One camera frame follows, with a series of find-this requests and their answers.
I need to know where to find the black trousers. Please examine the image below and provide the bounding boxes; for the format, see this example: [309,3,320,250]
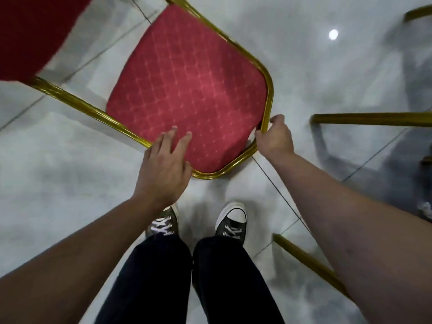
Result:
[94,232,286,324]

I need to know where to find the person's left hand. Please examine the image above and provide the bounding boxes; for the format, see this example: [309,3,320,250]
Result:
[133,126,194,210]

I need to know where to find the black white canvas sneaker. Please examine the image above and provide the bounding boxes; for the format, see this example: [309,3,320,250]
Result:
[145,204,180,239]
[215,201,248,245]

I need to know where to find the person's left forearm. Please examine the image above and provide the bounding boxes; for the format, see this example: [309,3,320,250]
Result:
[0,195,169,324]

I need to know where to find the person's right hand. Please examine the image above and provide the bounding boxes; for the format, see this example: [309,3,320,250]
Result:
[255,114,295,162]

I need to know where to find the person's right forearm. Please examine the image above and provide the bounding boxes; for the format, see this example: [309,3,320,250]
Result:
[266,151,432,324]

